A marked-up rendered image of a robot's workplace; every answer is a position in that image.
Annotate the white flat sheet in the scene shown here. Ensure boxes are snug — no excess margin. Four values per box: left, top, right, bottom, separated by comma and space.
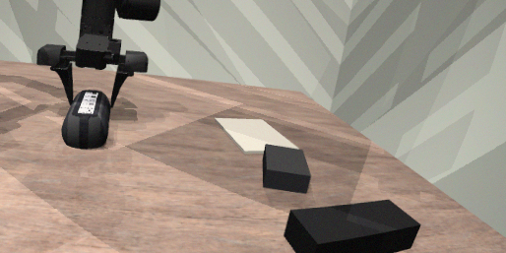
215, 118, 298, 154

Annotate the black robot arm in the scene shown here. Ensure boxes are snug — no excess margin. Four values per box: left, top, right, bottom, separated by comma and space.
76, 0, 160, 70

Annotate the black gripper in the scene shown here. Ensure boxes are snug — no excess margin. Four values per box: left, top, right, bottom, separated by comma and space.
36, 16, 149, 108

